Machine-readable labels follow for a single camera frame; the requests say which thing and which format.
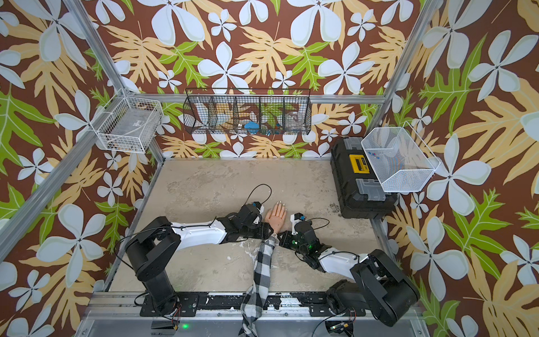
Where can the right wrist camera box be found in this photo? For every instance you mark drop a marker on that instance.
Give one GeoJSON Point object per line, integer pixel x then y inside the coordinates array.
{"type": "Point", "coordinates": [296, 219]}

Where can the aluminium frame post back left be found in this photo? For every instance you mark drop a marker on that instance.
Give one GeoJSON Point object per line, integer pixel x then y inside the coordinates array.
{"type": "Point", "coordinates": [105, 60]}

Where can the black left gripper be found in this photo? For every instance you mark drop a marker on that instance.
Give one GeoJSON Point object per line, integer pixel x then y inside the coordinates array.
{"type": "Point", "coordinates": [264, 232]}

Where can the aluminium frame post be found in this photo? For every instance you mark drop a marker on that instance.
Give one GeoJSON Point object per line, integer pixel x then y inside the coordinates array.
{"type": "Point", "coordinates": [105, 60]}
{"type": "Point", "coordinates": [411, 46]}

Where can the mannequin hand with long nails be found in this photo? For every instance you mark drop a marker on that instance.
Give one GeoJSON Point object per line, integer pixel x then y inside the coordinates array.
{"type": "Point", "coordinates": [276, 217]}

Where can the black wire basket with compartments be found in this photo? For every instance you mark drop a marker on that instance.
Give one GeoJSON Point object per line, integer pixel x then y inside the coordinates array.
{"type": "Point", "coordinates": [249, 111]}

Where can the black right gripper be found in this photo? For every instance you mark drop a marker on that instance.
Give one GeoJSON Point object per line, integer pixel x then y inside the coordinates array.
{"type": "Point", "coordinates": [284, 242]}

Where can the black yellow tool case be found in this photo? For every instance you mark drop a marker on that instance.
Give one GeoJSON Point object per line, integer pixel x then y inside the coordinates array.
{"type": "Point", "coordinates": [360, 194]}

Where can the aluminium frame beam left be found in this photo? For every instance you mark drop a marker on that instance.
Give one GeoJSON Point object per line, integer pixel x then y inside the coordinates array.
{"type": "Point", "coordinates": [18, 225]}

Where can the white mesh basket right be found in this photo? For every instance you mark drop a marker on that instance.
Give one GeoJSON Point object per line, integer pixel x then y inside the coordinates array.
{"type": "Point", "coordinates": [401, 160]}

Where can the white wire basket left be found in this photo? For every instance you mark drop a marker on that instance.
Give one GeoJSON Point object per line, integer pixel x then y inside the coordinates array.
{"type": "Point", "coordinates": [128, 123]}

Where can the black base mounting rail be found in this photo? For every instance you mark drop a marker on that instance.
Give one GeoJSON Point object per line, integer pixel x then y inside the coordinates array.
{"type": "Point", "coordinates": [196, 304]}

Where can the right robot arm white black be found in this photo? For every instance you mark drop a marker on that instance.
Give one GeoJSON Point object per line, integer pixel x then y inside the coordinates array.
{"type": "Point", "coordinates": [372, 282]}

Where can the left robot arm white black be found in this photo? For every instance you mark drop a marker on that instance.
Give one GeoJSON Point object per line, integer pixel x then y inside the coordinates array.
{"type": "Point", "coordinates": [150, 250]}

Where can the checkered black white sleeve forearm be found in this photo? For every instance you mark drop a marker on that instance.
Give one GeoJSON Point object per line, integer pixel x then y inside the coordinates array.
{"type": "Point", "coordinates": [257, 290]}

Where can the aluminium frame post back right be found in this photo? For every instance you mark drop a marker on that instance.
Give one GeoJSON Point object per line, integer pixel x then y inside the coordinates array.
{"type": "Point", "coordinates": [411, 46]}

